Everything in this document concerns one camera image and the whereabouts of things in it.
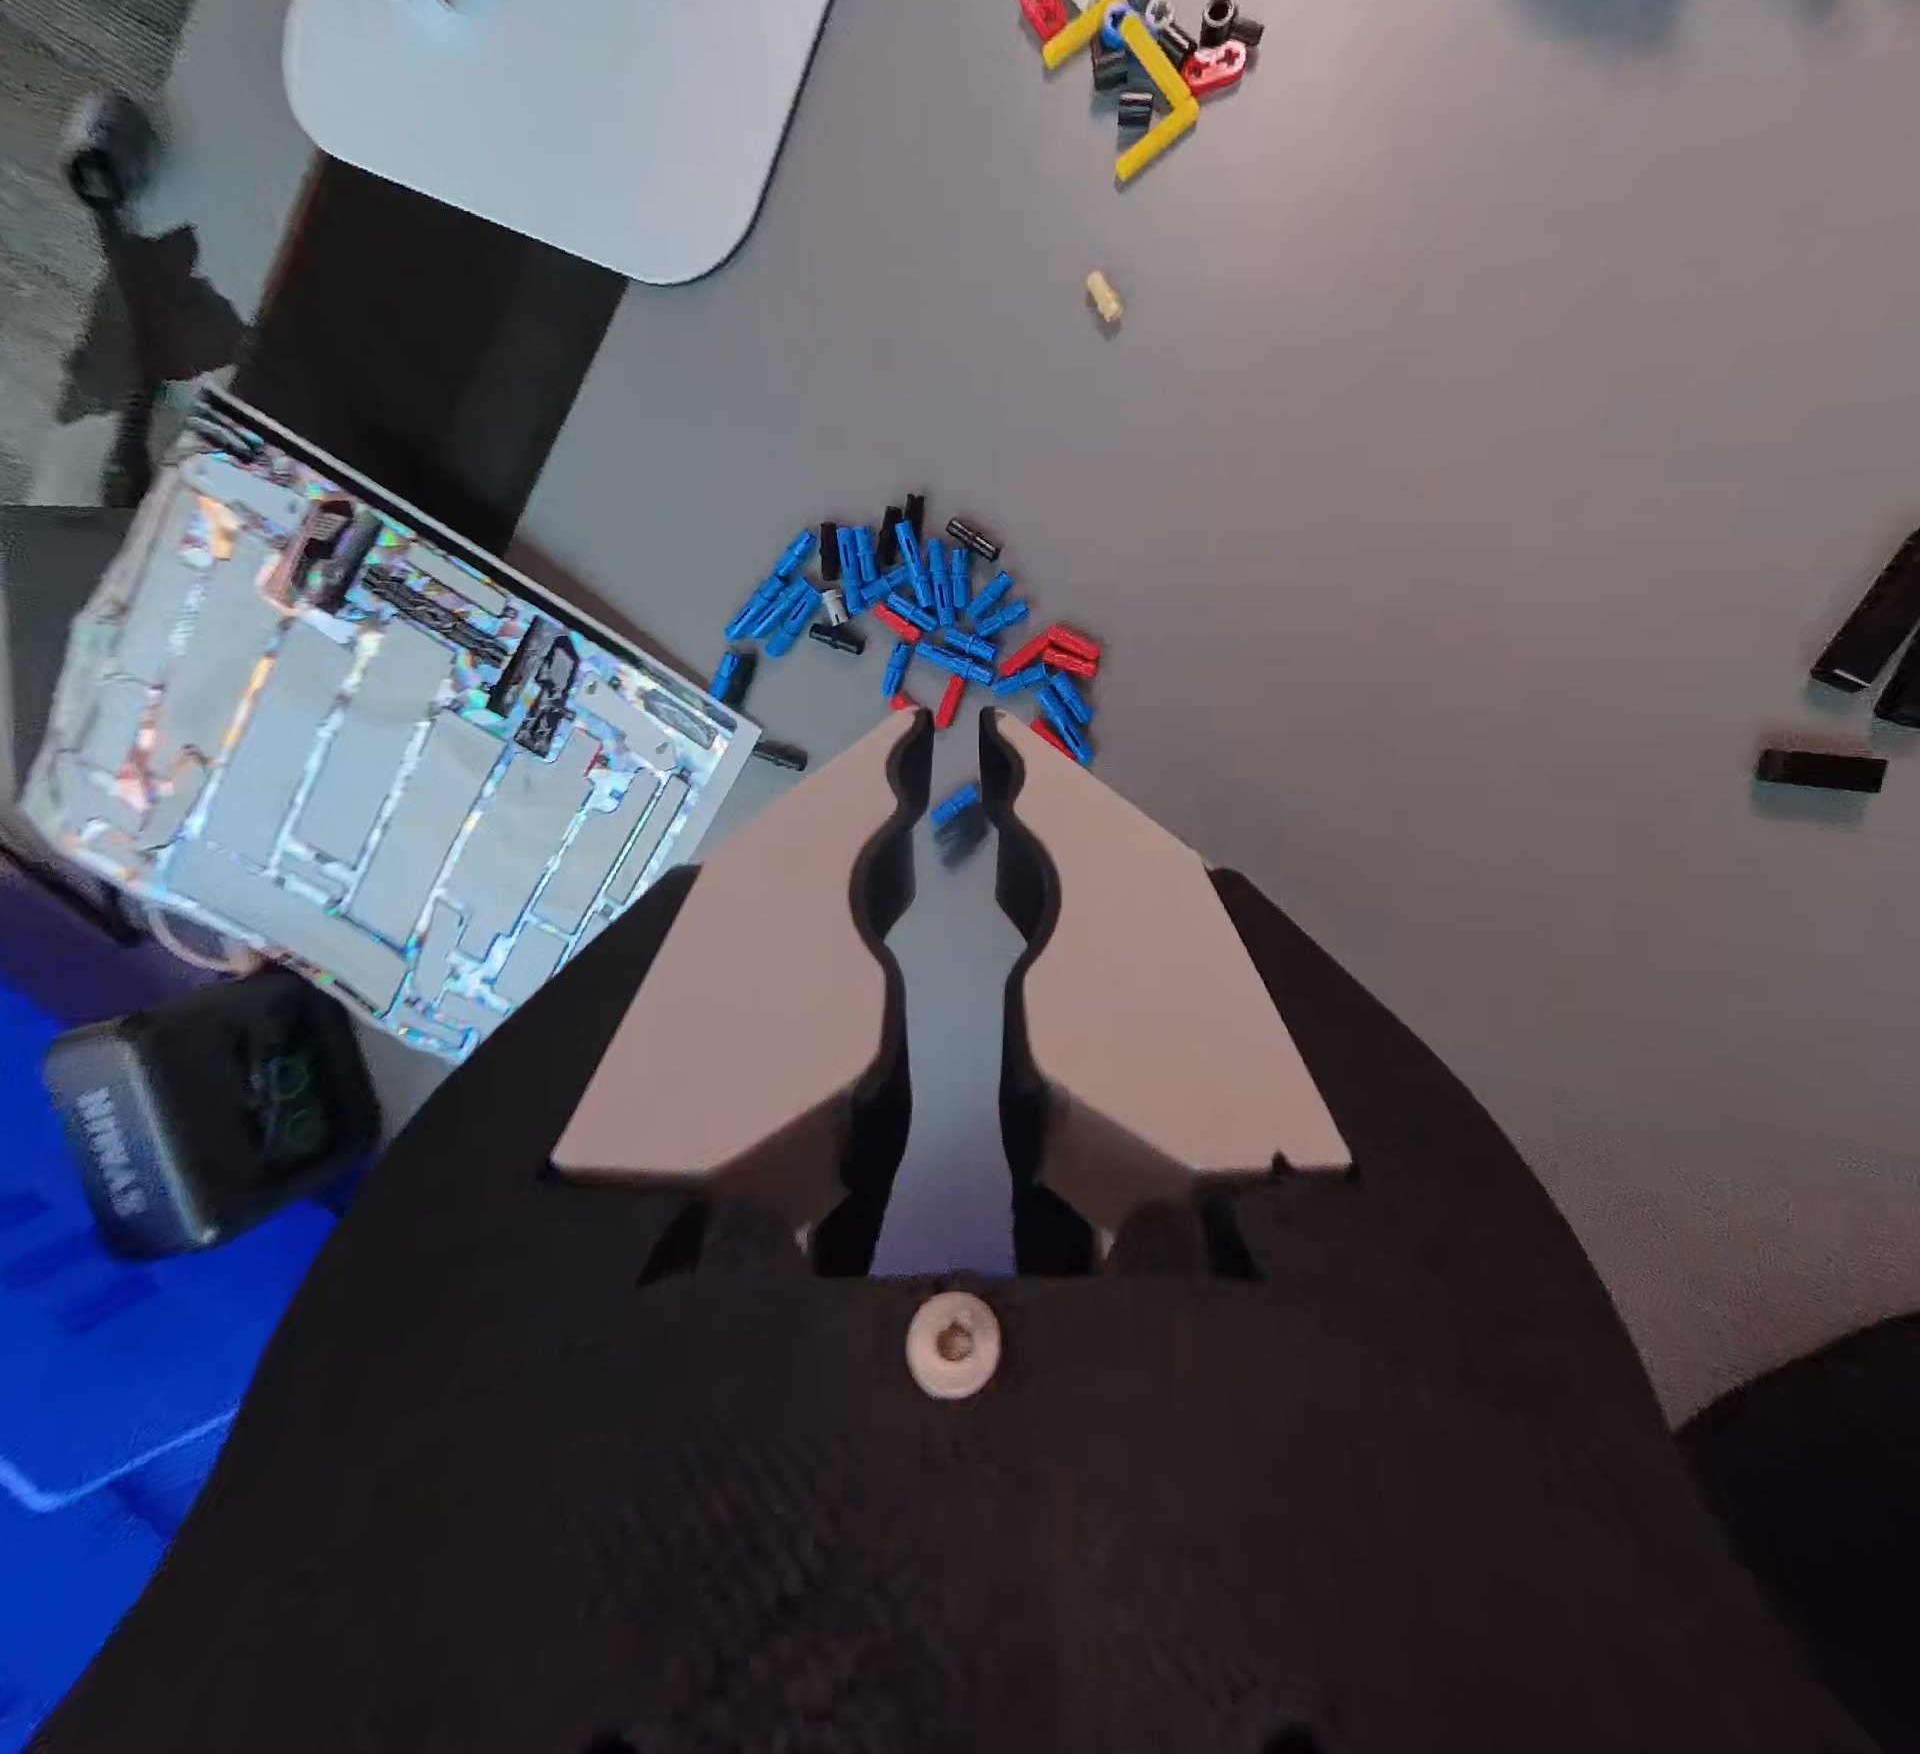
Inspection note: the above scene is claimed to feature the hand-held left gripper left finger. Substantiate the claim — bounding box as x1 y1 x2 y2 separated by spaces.
547 707 930 1257

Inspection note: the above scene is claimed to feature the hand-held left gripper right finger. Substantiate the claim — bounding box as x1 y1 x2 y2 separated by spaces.
978 707 1356 1257

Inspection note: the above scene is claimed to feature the pile of blue pins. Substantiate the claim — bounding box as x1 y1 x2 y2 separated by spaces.
712 490 1111 778

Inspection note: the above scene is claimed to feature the short black perforated beam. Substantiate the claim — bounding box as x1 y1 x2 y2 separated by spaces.
1755 746 1892 796

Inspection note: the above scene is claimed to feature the sticker sheet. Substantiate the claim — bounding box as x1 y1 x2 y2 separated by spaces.
14 390 763 1062

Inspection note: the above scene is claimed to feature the small black box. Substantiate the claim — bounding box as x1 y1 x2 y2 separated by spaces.
41 974 383 1260

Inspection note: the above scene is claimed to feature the blue plastic crate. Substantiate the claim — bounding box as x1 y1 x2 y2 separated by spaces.
0 883 376 1754

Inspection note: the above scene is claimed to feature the silver monitor stand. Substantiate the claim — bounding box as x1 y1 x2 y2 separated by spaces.
281 0 893 287

